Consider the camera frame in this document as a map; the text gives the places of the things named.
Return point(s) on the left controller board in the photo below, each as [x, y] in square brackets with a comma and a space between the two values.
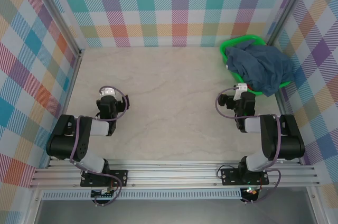
[103, 192]

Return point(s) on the controller board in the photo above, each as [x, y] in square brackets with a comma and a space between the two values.
[251, 191]
[103, 192]

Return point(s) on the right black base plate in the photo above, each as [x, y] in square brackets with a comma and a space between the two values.
[229, 176]

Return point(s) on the green plastic basket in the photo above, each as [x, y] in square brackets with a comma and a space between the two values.
[232, 43]

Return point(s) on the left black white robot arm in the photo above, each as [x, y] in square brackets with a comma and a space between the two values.
[63, 144]

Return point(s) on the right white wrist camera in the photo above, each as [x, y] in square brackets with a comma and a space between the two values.
[241, 88]

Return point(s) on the right controller board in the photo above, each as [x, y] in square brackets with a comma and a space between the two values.
[251, 191]

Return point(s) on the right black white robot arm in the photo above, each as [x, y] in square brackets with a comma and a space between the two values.
[287, 142]

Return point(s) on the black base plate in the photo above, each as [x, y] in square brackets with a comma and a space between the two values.
[229, 176]
[118, 177]

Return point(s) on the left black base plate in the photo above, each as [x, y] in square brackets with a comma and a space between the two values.
[118, 177]

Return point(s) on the blue t-shirt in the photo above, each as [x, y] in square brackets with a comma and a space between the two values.
[261, 65]

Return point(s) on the aluminium mounting rail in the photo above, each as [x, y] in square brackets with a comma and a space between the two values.
[171, 175]

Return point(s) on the aluminium frame post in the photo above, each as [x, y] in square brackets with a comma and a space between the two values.
[290, 7]
[55, 12]

